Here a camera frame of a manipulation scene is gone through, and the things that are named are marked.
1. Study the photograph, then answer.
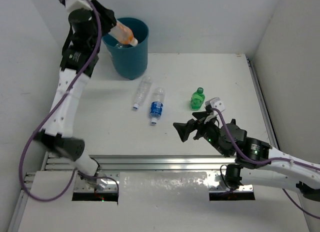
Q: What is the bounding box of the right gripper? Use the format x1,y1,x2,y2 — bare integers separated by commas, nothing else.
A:
172,111,229,158

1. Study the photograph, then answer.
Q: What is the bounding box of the orange bottle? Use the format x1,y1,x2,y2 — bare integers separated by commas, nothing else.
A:
109,20,139,46

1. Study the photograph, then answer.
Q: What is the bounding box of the clear bottle white cap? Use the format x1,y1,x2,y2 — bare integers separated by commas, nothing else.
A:
115,43,132,49

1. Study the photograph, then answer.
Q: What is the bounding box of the clear bottle blue label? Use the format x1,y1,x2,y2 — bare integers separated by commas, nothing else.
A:
149,87,166,126

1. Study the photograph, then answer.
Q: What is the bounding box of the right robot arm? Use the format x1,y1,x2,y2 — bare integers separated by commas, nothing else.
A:
173,108,320,202

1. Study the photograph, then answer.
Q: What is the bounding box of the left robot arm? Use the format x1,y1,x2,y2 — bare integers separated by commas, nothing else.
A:
34,0,116,177

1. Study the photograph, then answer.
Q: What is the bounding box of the teal plastic bin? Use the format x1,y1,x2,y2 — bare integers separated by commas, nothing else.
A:
103,17,149,80

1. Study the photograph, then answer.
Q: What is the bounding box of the green plastic bottle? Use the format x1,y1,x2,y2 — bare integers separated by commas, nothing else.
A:
190,87,205,110

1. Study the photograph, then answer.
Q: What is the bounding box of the clear bottle blue cap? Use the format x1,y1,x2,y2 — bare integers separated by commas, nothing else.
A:
132,76,153,110

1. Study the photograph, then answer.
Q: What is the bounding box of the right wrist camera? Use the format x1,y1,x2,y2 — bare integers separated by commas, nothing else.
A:
205,97,226,116

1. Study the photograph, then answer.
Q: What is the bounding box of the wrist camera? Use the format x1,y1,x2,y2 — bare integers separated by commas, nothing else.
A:
205,97,226,116
62,0,93,13

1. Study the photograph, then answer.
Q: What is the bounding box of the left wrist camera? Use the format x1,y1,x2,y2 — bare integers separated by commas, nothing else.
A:
62,0,93,13

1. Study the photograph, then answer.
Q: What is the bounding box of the aluminium front rail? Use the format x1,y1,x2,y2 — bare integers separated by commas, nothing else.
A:
41,154,261,172

